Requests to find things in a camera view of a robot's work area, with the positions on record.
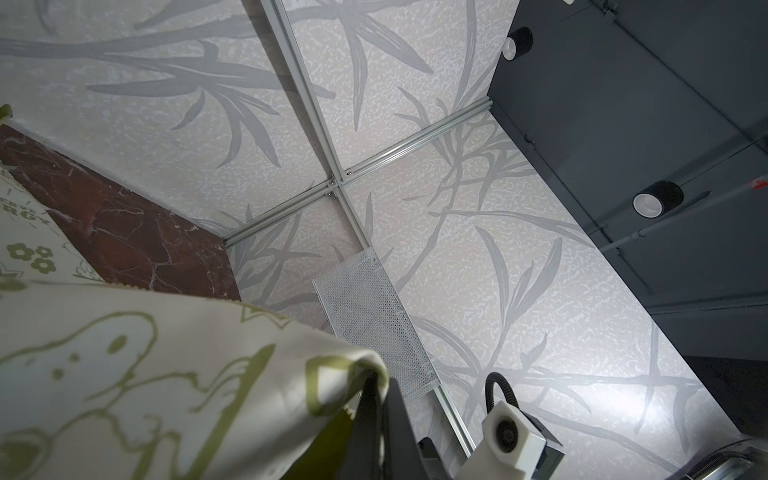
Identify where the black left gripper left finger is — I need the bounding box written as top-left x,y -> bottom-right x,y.
338,375 -> 383,479

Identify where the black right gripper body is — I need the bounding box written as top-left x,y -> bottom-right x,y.
418,437 -> 451,480

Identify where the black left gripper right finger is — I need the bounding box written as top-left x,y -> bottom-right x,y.
382,378 -> 429,480

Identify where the white green printed jacket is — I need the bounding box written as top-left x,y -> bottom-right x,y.
1,175 -> 389,479

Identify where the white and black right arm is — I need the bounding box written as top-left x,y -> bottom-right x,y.
418,437 -> 767,479

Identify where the round black ceiling spotlight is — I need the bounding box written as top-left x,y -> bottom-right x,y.
632,180 -> 684,219

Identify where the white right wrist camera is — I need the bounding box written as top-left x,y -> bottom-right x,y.
455,401 -> 565,480

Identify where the black corrugated right cable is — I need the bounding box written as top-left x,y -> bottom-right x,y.
484,371 -> 522,415

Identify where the white wire mesh basket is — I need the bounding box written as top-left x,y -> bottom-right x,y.
313,248 -> 440,403

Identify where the aluminium enclosure frame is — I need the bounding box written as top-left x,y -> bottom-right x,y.
221,0 -> 494,460

